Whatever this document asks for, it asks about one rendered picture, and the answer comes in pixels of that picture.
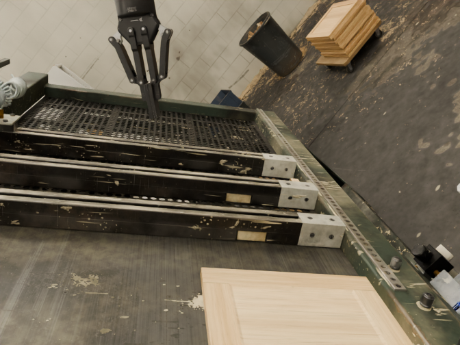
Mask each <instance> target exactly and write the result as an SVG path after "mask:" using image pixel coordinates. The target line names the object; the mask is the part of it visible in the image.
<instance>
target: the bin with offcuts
mask: <svg viewBox="0 0 460 345"><path fill-rule="evenodd" d="M239 45H240V46H241V47H243V48H245V49H246V50H247V51H248V52H249V53H251V54H252V55H254V56H255V57H256V58H257V59H258V60H260V61H261V62H262V63H264V64H265V65H266V66H267V67H268V68H270V69H271V70H272V71H274V72H275V73H276V74H277V75H279V76H280V77H284V76H286V75H287V74H289V73H290V72H291V71H293V70H294V69H295V67H296V66H297V65H298V63H299V62H300V61H301V59H302V55H303V53H302V51H301V50H300V49H299V48H298V47H297V46H296V45H295V44H294V42H293V41H292V40H291V39H290V37H289V36H288V35H287V34H286V33H285V32H284V31H283V29H282V28H281V27H280V26H279V24H278V23H277V22H276V21H275V20H274V19H273V17H272V16H271V15H270V13H269V12H264V13H263V14H262V15H261V16H260V17H258V18H257V20H256V21H255V22H254V23H253V24H252V25H251V26H250V27H249V28H248V30H247V31H246V33H245V34H244V35H243V37H242V38H241V40H240V42H239Z"/></svg>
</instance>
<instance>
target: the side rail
mask: <svg viewBox="0 0 460 345"><path fill-rule="evenodd" d="M45 88H46V90H45V91H46V94H45V95H44V96H45V97H56V98H62V99H73V100H79V101H90V102H96V103H107V104H113V105H124V106H130V107H141V108H147V109H148V105H147V101H143V100H142V95H138V94H127V93H121V92H111V91H105V90H95V89H89V88H78V87H72V86H62V85H56V84H48V85H47V86H45ZM158 103H159V110H164V111H170V112H181V113H187V114H198V115H205V116H215V117H222V118H232V119H239V120H249V121H254V119H255V115H256V112H255V110H254V109H248V108H242V107H231V106H226V105H215V104H209V103H199V102H193V101H182V100H176V99H166V98H161V99H158Z"/></svg>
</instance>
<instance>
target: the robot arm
mask: <svg viewBox="0 0 460 345"><path fill-rule="evenodd" d="M114 3H115V6H116V13H117V17H118V27H117V29H118V31H117V32H116V33H115V34H114V35H113V36H110V37H109V38H108V41H109V42H110V43H111V45H112V46H113V47H114V48H115V50H116V52H117V54H118V57H119V59H120V62H121V64H122V65H123V68H124V70H125V73H126V75H127V78H128V80H129V82H130V83H131V84H138V85H139V87H140V91H141V95H142V100H143V101H147V105H148V109H149V116H150V119H152V118H158V117H159V116H161V114H160V110H159V103H158V99H161V98H162V94H161V89H160V84H159V83H160V81H161V80H163V79H165V78H167V76H168V56H169V44H170V39H171V36H172V34H173V30H172V29H169V28H167V27H164V26H163V25H161V23H160V21H159V19H158V18H157V14H156V9H155V2H154V0H114ZM158 31H159V35H160V37H161V38H162V39H161V45H160V57H159V73H158V69H157V62H156V58H155V50H154V42H153V41H154V40H155V37H156V35H157V33H158ZM122 37H123V38H124V39H125V40H126V41H127V42H128V43H129V44H130V45H131V50H132V52H133V58H134V63H135V67H136V72H135V70H134V68H133V65H132V63H131V60H130V59H129V56H128V54H127V51H126V49H125V46H124V45H123V39H122ZM142 44H143V45H144V49H145V53H146V60H147V64H148V68H149V75H150V79H151V81H150V83H148V82H149V81H147V78H146V71H145V67H144V60H143V55H142Z"/></svg>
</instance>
